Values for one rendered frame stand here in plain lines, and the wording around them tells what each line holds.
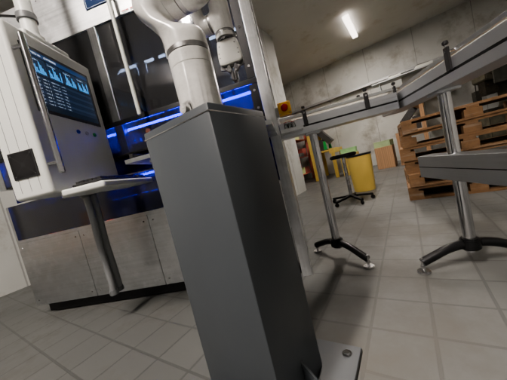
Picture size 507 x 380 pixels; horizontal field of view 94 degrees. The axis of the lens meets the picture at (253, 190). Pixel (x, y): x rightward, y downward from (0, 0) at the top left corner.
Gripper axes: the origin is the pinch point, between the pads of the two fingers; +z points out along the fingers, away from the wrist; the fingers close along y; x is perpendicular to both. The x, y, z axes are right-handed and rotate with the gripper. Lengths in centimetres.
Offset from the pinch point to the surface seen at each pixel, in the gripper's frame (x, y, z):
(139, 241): -35, 94, 69
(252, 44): -34.9, -8.6, -28.4
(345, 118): -46, -52, 24
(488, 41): 15, -82, 20
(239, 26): -35, -4, -40
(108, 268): -11, 100, 76
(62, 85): -4, 88, -24
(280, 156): -35, -10, 36
